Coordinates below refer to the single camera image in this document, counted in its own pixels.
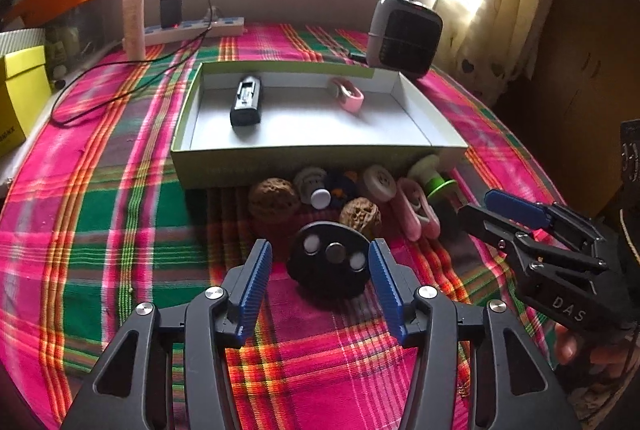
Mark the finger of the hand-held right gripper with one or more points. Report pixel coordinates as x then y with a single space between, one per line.
515 207
492 227

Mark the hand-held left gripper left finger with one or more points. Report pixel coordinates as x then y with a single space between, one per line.
255 282

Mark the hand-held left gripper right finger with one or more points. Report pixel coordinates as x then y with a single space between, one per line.
384 285

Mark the black disc with white buttons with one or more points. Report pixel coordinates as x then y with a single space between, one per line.
325 272

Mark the small light brown walnut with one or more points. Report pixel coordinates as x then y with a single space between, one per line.
360 217

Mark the green and white spool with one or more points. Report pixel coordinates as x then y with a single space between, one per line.
432 182

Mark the pink and white nail clipper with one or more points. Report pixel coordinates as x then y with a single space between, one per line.
414 210

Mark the large dark brown walnut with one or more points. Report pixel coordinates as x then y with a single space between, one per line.
272 202

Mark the beige round plastic plug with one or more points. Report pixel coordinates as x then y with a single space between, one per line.
379 182

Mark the green and white cardboard box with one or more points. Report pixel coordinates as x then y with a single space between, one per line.
300 125

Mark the person's right hand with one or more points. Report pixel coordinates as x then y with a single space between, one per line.
600 360

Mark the small white round cap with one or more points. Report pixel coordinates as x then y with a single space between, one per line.
320 198

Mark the dark blue and orange toy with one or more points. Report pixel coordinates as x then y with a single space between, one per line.
342 185

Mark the grey round plastic knob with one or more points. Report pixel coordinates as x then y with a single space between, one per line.
306 180

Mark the pink and green plaid tablecloth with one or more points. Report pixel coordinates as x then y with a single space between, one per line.
125 235

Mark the black rectangular lighter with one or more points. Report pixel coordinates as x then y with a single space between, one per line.
246 102

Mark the pink oval carabiner clip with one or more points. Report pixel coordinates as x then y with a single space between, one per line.
352 102

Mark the cream patterned curtain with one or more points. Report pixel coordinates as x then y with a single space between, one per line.
505 10

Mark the grey and black space heater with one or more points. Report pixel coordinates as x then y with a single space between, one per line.
407 35

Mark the white and blue power strip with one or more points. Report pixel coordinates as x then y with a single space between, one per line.
200 30

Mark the white plug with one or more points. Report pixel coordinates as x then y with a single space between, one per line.
212 14

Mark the black charger adapter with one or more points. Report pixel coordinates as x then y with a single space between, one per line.
170 11

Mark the beige cream tube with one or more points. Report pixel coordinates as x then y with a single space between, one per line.
134 17

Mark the yellow cardboard box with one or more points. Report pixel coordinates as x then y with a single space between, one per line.
20 100

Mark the green glass jar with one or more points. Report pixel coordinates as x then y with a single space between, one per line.
62 47

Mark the white striped box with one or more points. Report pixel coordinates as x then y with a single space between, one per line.
20 41

